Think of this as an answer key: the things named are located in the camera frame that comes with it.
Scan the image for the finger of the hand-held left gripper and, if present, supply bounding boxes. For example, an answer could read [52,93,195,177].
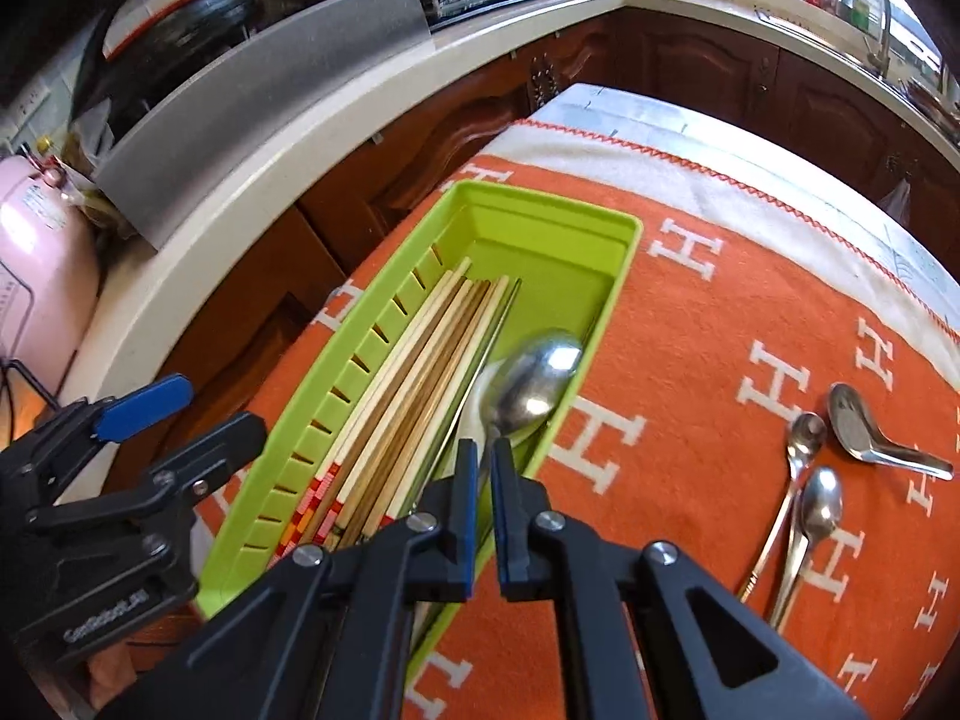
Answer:
[0,373,194,496]
[30,412,269,541]

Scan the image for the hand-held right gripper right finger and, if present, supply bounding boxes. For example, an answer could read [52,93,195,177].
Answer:
[491,437,875,720]

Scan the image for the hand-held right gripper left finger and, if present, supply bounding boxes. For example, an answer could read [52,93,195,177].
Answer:
[97,439,481,720]

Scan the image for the bundle of wooden chopsticks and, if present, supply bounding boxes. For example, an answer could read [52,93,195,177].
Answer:
[266,255,522,567]

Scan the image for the large metal spoon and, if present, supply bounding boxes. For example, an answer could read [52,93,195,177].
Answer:
[472,328,586,496]

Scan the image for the green plastic utensil tray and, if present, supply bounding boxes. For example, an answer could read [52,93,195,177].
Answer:
[196,180,644,698]

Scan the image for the pink kitchen appliance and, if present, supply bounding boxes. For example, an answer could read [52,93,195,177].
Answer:
[0,154,102,391]

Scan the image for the white kitchen countertop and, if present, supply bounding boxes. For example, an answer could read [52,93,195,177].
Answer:
[56,0,960,406]

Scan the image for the orange letter print blanket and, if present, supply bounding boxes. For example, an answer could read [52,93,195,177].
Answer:
[127,82,960,720]

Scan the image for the small metal spoon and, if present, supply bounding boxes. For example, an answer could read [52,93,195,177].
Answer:
[766,465,845,635]
[736,411,828,602]

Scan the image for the steel splash guard panel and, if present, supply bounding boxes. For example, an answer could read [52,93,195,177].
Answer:
[91,0,432,252]

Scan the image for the black wok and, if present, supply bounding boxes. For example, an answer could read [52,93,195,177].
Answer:
[75,0,263,143]

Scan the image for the brown wooden kitchen cabinets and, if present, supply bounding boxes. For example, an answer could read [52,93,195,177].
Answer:
[105,11,960,466]

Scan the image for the gas stove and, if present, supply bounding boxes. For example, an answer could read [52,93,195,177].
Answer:
[427,0,571,27]

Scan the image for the metal sink faucet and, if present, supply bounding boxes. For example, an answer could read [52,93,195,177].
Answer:
[862,0,899,80]

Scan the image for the black cable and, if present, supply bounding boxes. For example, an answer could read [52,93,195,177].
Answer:
[0,358,62,412]

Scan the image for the short handled metal soup spoon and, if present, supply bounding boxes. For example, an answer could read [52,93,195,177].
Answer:
[827,382,955,481]

